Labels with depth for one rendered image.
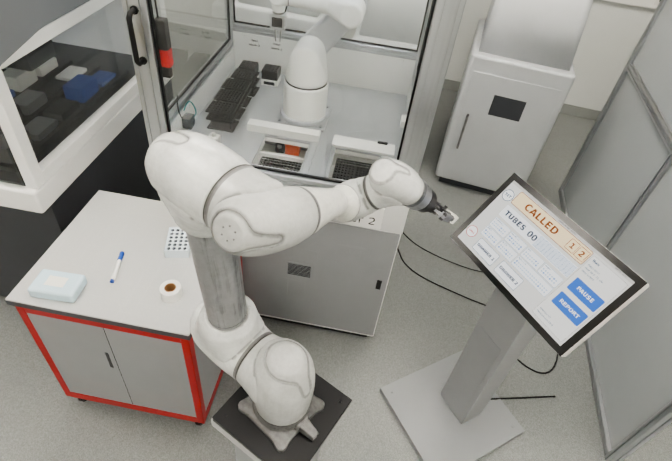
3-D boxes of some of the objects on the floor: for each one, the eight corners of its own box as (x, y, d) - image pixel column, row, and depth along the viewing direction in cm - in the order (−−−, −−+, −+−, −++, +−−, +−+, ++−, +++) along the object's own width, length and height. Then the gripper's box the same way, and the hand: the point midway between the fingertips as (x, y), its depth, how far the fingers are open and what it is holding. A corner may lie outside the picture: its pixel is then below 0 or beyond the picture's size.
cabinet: (373, 345, 242) (404, 235, 189) (180, 307, 246) (157, 190, 193) (387, 221, 313) (412, 117, 260) (236, 194, 318) (231, 86, 265)
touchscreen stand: (435, 485, 195) (526, 352, 127) (379, 391, 223) (429, 241, 156) (522, 433, 215) (641, 295, 148) (461, 353, 243) (537, 206, 176)
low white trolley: (207, 436, 200) (189, 335, 150) (68, 407, 203) (4, 299, 153) (247, 323, 243) (243, 216, 193) (132, 301, 246) (98, 189, 196)
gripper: (442, 201, 130) (476, 224, 147) (415, 173, 138) (450, 199, 156) (423, 220, 132) (459, 241, 149) (398, 192, 140) (434, 215, 158)
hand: (450, 216), depth 150 cm, fingers closed
